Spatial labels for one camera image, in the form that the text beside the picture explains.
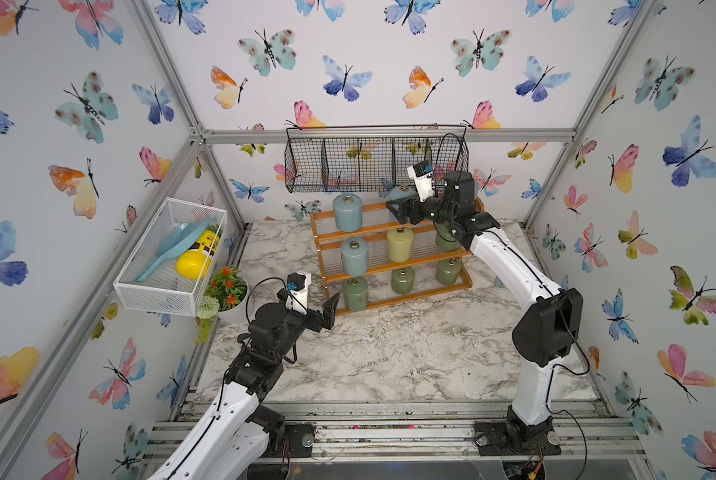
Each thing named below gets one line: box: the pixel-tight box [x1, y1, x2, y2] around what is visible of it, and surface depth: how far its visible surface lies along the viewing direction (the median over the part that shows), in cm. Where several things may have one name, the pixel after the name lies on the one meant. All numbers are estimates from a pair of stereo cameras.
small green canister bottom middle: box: [391, 266, 415, 295], surface depth 97 cm
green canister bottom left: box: [342, 276, 368, 311], surface depth 93 cm
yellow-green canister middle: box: [387, 227, 414, 263], surface depth 88 cm
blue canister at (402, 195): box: [388, 185, 418, 205], surface depth 80 cm
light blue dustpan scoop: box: [135, 218, 211, 282], surface depth 70 cm
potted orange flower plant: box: [195, 266, 250, 345], surface depth 86 cm
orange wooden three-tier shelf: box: [310, 196, 485, 317], surface depth 91 cm
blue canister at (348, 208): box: [333, 193, 363, 233], surface depth 78 cm
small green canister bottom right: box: [436, 256, 462, 286], surface depth 100 cm
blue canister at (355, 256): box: [340, 236, 369, 277], surface depth 85 cm
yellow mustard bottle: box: [176, 230, 221, 281], surface depth 71 cm
